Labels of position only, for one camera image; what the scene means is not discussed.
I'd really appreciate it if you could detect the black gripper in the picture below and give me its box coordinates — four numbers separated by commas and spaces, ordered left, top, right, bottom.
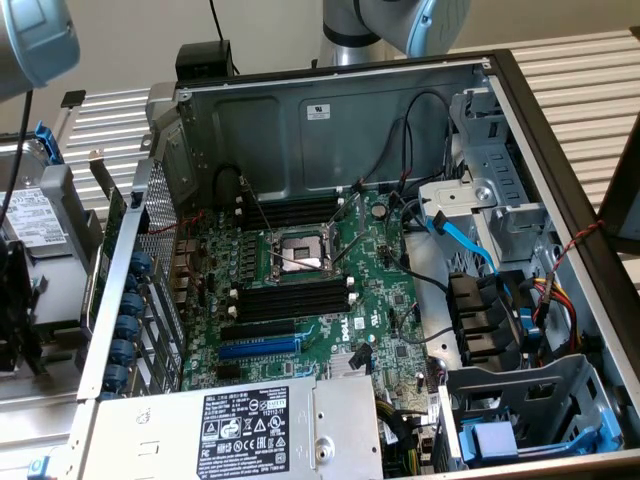
0, 237, 45, 376

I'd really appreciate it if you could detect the grey parts rack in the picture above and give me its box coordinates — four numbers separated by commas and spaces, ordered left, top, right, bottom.
0, 134, 107, 401

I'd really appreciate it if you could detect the hard disk white label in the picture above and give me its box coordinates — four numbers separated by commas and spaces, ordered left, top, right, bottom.
0, 187, 70, 259

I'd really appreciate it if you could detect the blue expansion card retainer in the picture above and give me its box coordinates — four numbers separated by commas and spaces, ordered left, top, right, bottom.
98, 248, 154, 402

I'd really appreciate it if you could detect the silver sheet metal panel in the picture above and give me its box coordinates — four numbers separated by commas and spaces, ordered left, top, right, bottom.
0, 392, 99, 480

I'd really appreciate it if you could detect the green graphics card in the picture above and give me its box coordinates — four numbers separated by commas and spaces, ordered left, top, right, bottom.
79, 148, 129, 341

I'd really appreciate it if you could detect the bare silver hard disk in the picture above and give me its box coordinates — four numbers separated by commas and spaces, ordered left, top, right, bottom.
0, 138, 51, 194

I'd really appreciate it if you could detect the small blue latch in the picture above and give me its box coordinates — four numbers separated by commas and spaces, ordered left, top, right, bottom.
27, 454, 53, 480

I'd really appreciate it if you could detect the silver power supply black label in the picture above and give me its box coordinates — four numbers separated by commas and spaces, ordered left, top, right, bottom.
81, 374, 386, 480

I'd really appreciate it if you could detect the long black expansion slot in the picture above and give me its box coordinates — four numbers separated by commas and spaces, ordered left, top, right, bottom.
219, 318, 297, 343

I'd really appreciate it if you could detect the blue expansion slot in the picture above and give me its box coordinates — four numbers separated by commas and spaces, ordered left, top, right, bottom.
217, 334, 302, 359

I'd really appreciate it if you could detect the metal locking lever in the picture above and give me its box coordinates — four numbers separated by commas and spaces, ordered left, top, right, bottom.
238, 173, 276, 236

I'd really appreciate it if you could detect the CPU socket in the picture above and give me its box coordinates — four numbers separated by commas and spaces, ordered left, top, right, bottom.
267, 219, 346, 286

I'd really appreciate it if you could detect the black box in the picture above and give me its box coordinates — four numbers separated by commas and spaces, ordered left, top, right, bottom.
174, 40, 235, 84

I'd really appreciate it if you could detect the silver chipset heatsink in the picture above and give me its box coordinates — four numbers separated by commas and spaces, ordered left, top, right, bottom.
327, 349, 374, 381

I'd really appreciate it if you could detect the green motherboard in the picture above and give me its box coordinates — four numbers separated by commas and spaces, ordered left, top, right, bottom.
178, 185, 437, 397

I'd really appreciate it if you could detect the open grey PC case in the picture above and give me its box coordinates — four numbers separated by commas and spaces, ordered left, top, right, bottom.
77, 48, 640, 480

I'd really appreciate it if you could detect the black fan shroud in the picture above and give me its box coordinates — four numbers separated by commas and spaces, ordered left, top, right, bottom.
446, 272, 524, 374

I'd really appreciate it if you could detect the grey disk bay cage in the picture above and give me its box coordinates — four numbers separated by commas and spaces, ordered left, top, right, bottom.
438, 352, 626, 471

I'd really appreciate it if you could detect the blue disk tray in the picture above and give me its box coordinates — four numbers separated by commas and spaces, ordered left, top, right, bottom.
457, 399, 625, 464

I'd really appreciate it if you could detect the grey optical drive bay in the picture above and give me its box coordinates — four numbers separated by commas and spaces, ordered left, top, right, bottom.
447, 87, 534, 206

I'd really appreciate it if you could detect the dark framed panel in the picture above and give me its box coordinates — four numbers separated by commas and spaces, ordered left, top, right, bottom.
597, 112, 640, 256

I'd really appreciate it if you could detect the blue disk bracket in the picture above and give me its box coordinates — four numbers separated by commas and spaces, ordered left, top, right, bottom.
33, 120, 65, 167

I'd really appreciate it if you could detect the black camera cable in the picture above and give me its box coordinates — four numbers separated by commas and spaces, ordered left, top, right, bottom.
0, 88, 35, 224

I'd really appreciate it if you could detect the thin red wire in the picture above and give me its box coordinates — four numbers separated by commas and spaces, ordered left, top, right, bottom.
149, 208, 207, 237

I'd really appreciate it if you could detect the looped black wire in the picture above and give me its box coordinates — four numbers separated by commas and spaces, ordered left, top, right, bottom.
213, 162, 249, 201

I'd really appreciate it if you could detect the black angled cable plug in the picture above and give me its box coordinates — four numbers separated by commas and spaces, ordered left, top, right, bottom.
348, 343, 374, 372

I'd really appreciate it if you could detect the thin black power cable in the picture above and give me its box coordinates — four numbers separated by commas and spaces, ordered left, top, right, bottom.
207, 0, 225, 45

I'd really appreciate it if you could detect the black yellow power wire bundle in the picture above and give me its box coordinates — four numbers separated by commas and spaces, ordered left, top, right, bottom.
374, 397, 436, 480

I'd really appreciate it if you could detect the thin dark wire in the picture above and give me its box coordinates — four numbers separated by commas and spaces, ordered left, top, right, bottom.
357, 115, 407, 194

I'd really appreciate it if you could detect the thick black wire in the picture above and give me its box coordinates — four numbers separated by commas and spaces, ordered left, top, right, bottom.
384, 192, 451, 294

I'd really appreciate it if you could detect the arched black wire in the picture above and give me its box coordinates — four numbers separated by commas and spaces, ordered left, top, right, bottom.
400, 88, 456, 196

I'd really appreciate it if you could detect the silver disk bay bracket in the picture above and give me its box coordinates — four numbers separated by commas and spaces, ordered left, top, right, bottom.
417, 177, 551, 266

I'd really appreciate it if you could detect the blue SATA wire black plug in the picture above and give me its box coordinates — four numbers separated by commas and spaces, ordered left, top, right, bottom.
429, 209, 501, 276

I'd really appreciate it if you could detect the red yellow power wire bundle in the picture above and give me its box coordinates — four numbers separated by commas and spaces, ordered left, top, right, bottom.
519, 272, 587, 361

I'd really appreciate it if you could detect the red black twisted wire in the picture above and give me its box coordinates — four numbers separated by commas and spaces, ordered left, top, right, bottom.
547, 219, 606, 281

